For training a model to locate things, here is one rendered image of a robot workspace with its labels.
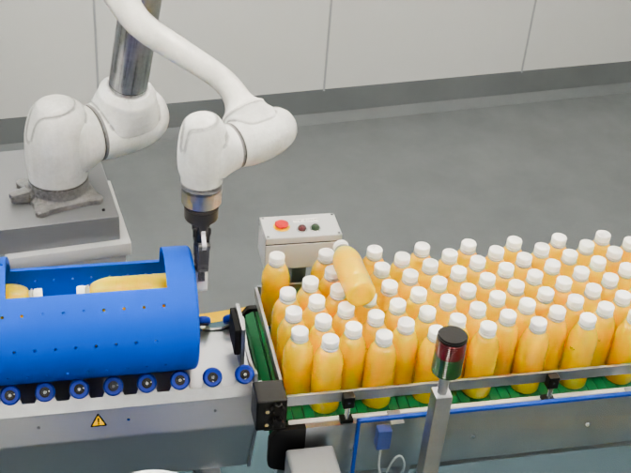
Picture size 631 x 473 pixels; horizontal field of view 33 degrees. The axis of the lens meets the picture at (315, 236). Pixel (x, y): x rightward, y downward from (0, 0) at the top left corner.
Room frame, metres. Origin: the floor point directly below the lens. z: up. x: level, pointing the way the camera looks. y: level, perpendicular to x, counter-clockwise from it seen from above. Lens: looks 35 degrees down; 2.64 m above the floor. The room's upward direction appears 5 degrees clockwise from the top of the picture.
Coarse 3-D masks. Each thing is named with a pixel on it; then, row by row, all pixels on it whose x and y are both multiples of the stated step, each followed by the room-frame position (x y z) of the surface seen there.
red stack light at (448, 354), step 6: (438, 342) 1.68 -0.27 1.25; (438, 348) 1.68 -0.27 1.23; (444, 348) 1.67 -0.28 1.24; (450, 348) 1.66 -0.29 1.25; (456, 348) 1.66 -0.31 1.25; (462, 348) 1.67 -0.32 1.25; (438, 354) 1.68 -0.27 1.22; (444, 354) 1.67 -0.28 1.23; (450, 354) 1.66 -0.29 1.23; (456, 354) 1.66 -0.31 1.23; (462, 354) 1.67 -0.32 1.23; (444, 360) 1.67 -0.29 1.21; (450, 360) 1.66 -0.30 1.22; (456, 360) 1.67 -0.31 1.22
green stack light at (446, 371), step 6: (432, 360) 1.70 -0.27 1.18; (438, 360) 1.67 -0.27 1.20; (462, 360) 1.68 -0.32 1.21; (432, 366) 1.69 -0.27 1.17; (438, 366) 1.67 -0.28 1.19; (444, 366) 1.66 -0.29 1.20; (450, 366) 1.66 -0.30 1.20; (456, 366) 1.67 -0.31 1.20; (462, 366) 1.68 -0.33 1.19; (432, 372) 1.68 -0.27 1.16; (438, 372) 1.67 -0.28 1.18; (444, 372) 1.66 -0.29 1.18; (450, 372) 1.66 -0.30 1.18; (456, 372) 1.67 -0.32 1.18; (444, 378) 1.66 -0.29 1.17; (450, 378) 1.66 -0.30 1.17; (456, 378) 1.67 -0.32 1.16
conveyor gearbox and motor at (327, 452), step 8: (312, 448) 1.73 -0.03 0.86; (320, 448) 1.73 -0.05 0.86; (328, 448) 1.74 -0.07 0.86; (288, 456) 1.70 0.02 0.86; (296, 456) 1.70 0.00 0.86; (304, 456) 1.70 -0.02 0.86; (312, 456) 1.71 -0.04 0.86; (320, 456) 1.71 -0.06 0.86; (328, 456) 1.71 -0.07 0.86; (288, 464) 1.68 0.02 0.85; (296, 464) 1.68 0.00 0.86; (304, 464) 1.68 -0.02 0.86; (312, 464) 1.68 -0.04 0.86; (320, 464) 1.69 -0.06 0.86; (328, 464) 1.69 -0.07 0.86; (336, 464) 1.69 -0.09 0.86; (288, 472) 1.67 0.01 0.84; (296, 472) 1.65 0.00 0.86; (304, 472) 1.66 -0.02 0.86; (312, 472) 1.66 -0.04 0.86; (320, 472) 1.66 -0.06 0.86; (328, 472) 1.66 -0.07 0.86; (336, 472) 1.66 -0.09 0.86
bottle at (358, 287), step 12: (336, 252) 2.09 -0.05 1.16; (348, 252) 2.08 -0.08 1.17; (336, 264) 2.06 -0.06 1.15; (348, 264) 2.03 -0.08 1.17; (360, 264) 2.04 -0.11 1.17; (348, 276) 1.99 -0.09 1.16; (360, 276) 1.99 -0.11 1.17; (348, 288) 1.96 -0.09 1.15; (360, 288) 1.96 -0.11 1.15; (372, 288) 1.97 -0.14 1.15; (348, 300) 1.95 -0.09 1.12; (360, 300) 1.96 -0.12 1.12
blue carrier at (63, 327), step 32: (160, 256) 2.02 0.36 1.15; (0, 288) 1.76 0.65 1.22; (64, 288) 1.97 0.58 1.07; (160, 288) 1.82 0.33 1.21; (192, 288) 1.84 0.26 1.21; (0, 320) 1.70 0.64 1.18; (32, 320) 1.72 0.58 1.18; (64, 320) 1.73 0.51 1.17; (96, 320) 1.75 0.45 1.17; (128, 320) 1.76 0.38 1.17; (160, 320) 1.78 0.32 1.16; (192, 320) 1.79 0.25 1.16; (0, 352) 1.67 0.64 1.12; (32, 352) 1.69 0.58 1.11; (64, 352) 1.71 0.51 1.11; (96, 352) 1.72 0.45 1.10; (128, 352) 1.74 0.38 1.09; (160, 352) 1.76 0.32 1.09; (192, 352) 1.78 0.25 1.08; (0, 384) 1.69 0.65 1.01
